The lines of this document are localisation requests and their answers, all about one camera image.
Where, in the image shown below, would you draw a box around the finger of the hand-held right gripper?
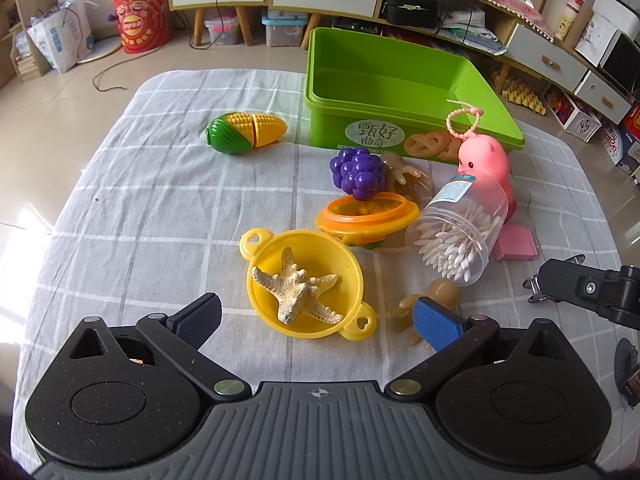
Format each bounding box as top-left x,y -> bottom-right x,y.
522,255 -> 640,332

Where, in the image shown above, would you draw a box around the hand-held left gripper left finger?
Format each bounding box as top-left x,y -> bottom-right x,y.
69,292 -> 253,404

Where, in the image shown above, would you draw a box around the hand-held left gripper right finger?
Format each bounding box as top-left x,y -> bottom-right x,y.
382,296 -> 573,404

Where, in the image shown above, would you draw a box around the translucent brown toy octopus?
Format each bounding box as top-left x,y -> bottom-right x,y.
382,154 -> 433,196
391,278 -> 463,348

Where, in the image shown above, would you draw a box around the beige starfish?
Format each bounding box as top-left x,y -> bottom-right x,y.
251,246 -> 346,326

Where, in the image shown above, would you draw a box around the clear cotton swab jar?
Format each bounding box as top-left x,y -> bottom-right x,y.
405,170 -> 510,287

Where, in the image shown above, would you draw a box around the yellow toy pot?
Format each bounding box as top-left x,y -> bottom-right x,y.
239,227 -> 377,343

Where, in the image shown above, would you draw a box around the orange toy pot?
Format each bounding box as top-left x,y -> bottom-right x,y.
315,194 -> 421,250

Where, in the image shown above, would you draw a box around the pink toy pig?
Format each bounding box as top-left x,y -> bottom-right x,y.
446,100 -> 536,262

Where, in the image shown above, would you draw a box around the purple toy grapes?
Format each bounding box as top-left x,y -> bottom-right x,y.
329,146 -> 387,201

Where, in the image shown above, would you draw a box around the toy corn cob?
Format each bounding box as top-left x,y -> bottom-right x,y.
205,111 -> 288,155

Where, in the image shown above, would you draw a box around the green plastic box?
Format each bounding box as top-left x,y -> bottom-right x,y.
304,27 -> 525,163

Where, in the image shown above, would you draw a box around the dark grey slipper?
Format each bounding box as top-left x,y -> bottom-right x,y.
614,337 -> 640,408

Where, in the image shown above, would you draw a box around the grey checked tablecloth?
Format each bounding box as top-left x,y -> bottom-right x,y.
12,69 -> 631,461

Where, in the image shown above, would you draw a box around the blue white carton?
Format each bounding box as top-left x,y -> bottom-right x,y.
597,125 -> 640,172

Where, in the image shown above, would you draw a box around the white toy crate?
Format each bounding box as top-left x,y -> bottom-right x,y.
542,85 -> 603,141

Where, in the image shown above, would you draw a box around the yellow egg tray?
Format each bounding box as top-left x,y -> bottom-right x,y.
492,72 -> 548,116

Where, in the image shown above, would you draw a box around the black microwave oven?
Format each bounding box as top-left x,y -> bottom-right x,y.
597,30 -> 640,96

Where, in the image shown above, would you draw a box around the white paper sheet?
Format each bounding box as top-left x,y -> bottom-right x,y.
575,10 -> 623,66

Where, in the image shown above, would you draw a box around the red white cup tube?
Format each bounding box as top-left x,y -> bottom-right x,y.
555,0 -> 590,41

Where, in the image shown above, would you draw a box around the folded clothes pile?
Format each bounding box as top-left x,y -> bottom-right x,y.
440,10 -> 508,56

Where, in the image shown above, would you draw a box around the white printer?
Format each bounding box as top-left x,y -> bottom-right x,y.
590,0 -> 640,31

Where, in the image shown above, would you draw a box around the round floor stand base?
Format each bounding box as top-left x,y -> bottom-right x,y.
75,37 -> 123,66

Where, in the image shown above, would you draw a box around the clear storage box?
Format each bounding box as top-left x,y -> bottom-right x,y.
204,16 -> 241,46

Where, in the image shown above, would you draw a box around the pink fringed cloth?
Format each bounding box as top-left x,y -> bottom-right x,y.
356,0 -> 556,41

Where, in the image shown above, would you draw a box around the blue-lid storage box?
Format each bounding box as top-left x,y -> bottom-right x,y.
261,10 -> 308,48

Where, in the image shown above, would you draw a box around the red printed bucket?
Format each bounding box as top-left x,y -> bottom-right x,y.
110,0 -> 173,55

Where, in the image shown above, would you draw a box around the black-top storage box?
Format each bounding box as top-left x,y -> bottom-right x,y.
332,16 -> 383,36

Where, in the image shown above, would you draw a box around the white shopping bag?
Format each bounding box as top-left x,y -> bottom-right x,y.
27,0 -> 94,75

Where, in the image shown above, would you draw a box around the black bag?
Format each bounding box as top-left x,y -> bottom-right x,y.
382,0 -> 441,30

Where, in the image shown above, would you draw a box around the light wooden rack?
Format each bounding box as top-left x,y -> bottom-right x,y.
0,0 -> 57,86

